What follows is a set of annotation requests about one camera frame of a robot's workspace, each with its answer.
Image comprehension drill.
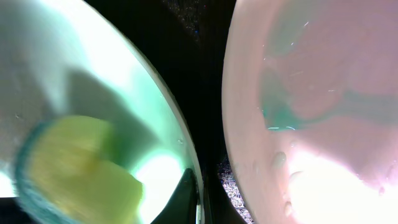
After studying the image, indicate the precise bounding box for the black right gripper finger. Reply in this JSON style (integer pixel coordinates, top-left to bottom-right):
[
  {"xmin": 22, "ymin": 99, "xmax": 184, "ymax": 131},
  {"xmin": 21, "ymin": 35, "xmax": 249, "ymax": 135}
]
[{"xmin": 151, "ymin": 169, "xmax": 198, "ymax": 224}]

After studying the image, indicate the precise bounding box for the green yellow scrub sponge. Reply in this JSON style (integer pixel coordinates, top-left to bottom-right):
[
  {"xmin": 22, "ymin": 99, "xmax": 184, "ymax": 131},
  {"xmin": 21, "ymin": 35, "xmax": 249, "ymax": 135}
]
[{"xmin": 15, "ymin": 116, "xmax": 143, "ymax": 224}]

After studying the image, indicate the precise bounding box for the white pink plate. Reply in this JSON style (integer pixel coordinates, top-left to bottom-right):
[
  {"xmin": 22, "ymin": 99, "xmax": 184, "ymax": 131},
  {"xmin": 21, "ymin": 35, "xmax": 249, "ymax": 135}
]
[{"xmin": 222, "ymin": 0, "xmax": 397, "ymax": 224}]

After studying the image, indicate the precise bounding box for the mint green plate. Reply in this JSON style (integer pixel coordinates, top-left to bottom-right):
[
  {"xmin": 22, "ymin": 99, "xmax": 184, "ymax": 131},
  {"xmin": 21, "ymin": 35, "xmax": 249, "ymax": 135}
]
[{"xmin": 1, "ymin": 1, "xmax": 205, "ymax": 223}]

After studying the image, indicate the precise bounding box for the round black serving tray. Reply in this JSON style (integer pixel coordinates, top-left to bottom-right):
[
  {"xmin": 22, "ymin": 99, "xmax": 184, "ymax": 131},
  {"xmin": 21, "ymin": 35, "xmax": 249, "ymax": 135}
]
[{"xmin": 1, "ymin": 1, "xmax": 243, "ymax": 223}]

